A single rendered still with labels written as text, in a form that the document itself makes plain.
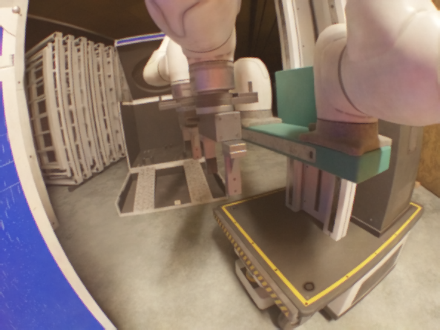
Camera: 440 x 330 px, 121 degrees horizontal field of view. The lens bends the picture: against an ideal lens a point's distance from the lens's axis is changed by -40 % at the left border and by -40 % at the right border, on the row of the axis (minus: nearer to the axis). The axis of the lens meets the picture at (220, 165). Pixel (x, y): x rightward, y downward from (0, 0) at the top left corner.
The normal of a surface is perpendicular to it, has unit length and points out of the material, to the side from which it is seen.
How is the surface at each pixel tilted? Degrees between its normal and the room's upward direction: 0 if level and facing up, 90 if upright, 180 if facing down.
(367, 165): 90
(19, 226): 90
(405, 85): 113
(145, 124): 90
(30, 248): 90
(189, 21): 160
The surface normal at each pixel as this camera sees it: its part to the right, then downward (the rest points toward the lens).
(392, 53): -1.00, -0.02
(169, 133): 0.24, 0.28
